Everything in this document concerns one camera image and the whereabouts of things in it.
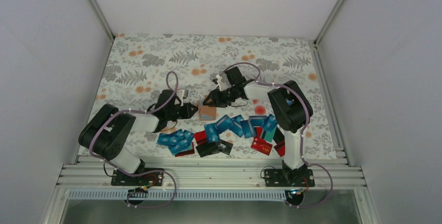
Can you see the aluminium rail frame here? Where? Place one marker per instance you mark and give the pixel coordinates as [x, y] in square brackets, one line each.
[212, 173]

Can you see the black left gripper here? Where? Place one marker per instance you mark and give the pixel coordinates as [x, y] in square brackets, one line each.
[187, 114]

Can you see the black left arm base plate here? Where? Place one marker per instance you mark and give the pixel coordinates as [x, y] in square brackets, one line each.
[152, 179]

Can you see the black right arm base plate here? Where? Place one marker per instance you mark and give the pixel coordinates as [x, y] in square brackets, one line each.
[277, 178]

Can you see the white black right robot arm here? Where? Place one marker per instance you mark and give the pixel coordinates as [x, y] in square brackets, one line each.
[289, 105]

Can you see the blue card right top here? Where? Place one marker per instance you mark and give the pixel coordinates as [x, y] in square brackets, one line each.
[270, 123]

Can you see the teal card right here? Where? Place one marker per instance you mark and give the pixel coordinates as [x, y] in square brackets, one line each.
[268, 135]

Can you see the black VIP card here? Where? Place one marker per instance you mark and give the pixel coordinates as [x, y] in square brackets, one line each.
[225, 147]

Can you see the floral patterned table mat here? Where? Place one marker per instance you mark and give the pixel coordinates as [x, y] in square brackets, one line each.
[141, 65]

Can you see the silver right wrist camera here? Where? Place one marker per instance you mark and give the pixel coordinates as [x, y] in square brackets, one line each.
[218, 81]

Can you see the red card centre top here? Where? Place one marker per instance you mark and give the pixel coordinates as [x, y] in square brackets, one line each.
[200, 137]

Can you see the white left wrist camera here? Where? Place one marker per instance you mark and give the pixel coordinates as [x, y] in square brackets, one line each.
[181, 95]

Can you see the red VIP card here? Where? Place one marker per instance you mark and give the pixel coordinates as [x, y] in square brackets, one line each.
[261, 146]

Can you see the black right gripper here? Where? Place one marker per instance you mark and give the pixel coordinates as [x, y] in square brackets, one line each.
[217, 99]

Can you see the grey slotted cable duct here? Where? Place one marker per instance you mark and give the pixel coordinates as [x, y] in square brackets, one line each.
[179, 195]

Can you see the blue card centre top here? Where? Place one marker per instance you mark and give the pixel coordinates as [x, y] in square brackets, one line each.
[223, 124]

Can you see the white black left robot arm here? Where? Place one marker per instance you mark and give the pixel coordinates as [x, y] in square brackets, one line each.
[105, 135]

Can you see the red card far right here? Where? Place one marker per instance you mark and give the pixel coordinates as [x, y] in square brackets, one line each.
[280, 148]

